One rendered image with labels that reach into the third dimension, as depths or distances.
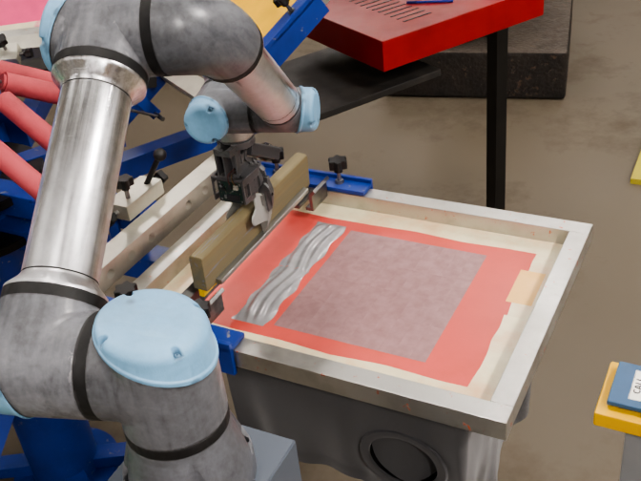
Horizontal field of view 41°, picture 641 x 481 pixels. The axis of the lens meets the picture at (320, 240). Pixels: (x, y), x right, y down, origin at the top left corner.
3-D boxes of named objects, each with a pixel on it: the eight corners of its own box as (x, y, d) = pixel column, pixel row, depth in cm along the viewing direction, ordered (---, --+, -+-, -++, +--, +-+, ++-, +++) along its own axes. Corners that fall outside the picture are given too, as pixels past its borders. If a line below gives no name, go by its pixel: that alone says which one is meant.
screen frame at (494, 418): (591, 240, 174) (592, 224, 172) (506, 442, 132) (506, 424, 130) (256, 183, 208) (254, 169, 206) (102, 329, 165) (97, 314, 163)
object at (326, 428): (471, 504, 167) (470, 363, 148) (456, 539, 161) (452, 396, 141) (265, 440, 187) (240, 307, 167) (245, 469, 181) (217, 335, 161)
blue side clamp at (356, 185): (374, 205, 196) (372, 177, 192) (365, 216, 193) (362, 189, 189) (260, 185, 209) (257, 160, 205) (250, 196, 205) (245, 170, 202)
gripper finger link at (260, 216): (251, 243, 169) (237, 202, 165) (266, 228, 173) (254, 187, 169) (264, 244, 167) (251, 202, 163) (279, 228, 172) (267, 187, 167)
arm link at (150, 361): (213, 456, 88) (188, 355, 81) (91, 449, 91) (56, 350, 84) (241, 376, 98) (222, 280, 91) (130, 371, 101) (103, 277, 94)
